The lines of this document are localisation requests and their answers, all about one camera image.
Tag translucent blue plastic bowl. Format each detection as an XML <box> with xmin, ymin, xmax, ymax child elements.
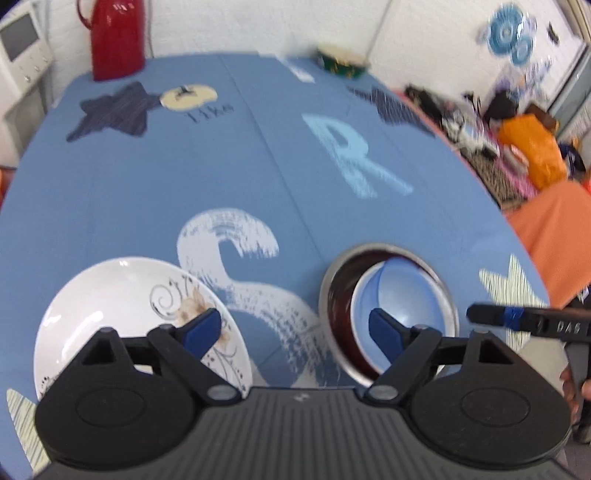
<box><xmin>349</xmin><ymin>256</ymin><xmax>459</xmax><ymax>374</ymax></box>

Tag red bowl white inside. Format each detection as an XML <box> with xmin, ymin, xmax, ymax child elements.
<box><xmin>318</xmin><ymin>243</ymin><xmax>457</xmax><ymax>386</ymax></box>

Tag white floral plate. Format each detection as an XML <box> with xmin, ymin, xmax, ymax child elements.
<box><xmin>34</xmin><ymin>257</ymin><xmax>253</xmax><ymax>398</ymax></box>

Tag stainless steel bowl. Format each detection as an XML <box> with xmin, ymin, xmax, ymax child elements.
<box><xmin>318</xmin><ymin>243</ymin><xmax>460</xmax><ymax>387</ymax></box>

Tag operator's hand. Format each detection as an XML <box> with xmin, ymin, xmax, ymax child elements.
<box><xmin>560</xmin><ymin>367</ymin><xmax>591</xmax><ymax>423</ymax></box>

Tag orange bag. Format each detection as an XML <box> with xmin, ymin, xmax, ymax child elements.
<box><xmin>497</xmin><ymin>114</ymin><xmax>568</xmax><ymax>191</ymax></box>

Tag blue star-patterned tablecloth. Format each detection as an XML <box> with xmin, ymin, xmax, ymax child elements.
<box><xmin>0</xmin><ymin>52</ymin><xmax>553</xmax><ymax>480</ymax></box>

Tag black kettle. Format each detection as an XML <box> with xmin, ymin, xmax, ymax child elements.
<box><xmin>483</xmin><ymin>90</ymin><xmax>519</xmax><ymax>124</ymax></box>

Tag green gold patterned bowl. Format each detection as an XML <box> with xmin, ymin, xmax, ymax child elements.
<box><xmin>317</xmin><ymin>44</ymin><xmax>370</xmax><ymax>79</ymax></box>

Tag blue paper fan decorations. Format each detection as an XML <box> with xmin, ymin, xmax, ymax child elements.
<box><xmin>476</xmin><ymin>3</ymin><xmax>538</xmax><ymax>68</ymax></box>

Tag red thermos jug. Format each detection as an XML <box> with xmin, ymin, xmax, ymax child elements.
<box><xmin>76</xmin><ymin>0</ymin><xmax>146</xmax><ymax>82</ymax></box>

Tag white water dispenser machine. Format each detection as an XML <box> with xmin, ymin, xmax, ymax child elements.
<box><xmin>0</xmin><ymin>1</ymin><xmax>54</xmax><ymax>168</ymax></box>

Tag cluttered cables and chargers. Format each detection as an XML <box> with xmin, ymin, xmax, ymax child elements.
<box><xmin>403</xmin><ymin>84</ymin><xmax>505</xmax><ymax>160</ymax></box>

